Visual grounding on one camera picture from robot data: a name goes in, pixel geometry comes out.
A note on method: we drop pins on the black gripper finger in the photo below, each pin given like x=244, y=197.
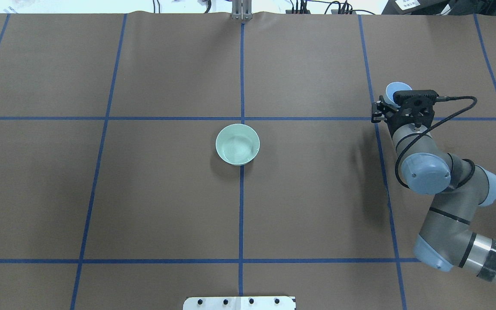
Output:
x=377, y=113

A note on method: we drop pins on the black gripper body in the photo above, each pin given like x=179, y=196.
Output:
x=379, y=111

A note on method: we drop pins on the light blue plastic cup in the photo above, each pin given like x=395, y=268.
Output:
x=392, y=88

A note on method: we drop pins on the green ceramic bowl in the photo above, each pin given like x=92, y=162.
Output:
x=237, y=144

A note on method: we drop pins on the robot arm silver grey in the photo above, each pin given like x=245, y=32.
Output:
x=459, y=188

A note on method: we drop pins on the aluminium frame post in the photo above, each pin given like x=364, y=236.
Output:
x=241, y=10

